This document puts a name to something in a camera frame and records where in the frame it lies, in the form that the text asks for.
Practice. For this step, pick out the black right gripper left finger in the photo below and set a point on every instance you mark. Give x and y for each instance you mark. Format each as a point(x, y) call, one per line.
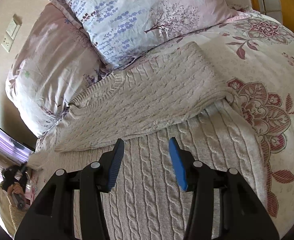
point(51, 215)

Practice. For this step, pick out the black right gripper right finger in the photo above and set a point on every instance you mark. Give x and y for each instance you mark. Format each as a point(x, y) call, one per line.
point(242, 214)

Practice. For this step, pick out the beige cable-knit sweater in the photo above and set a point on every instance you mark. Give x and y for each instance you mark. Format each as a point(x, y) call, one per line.
point(176, 94)

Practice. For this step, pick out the dark framed monitor screen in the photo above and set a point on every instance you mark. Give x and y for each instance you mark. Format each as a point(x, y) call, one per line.
point(14, 150)

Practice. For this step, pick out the woven beige basket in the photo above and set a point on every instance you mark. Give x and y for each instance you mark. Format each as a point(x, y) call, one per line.
point(9, 212)

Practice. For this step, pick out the mauve pink pillow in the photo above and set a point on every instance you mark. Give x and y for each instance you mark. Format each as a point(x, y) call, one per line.
point(55, 64)

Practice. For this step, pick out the floral cream bedspread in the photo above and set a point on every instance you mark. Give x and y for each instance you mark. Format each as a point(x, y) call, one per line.
point(255, 57)

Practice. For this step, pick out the white lavender-print pillow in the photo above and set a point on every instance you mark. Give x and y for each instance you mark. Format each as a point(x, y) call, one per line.
point(122, 30)

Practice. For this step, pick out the white wall switch plate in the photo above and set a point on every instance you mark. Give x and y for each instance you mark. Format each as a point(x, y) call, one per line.
point(11, 33)

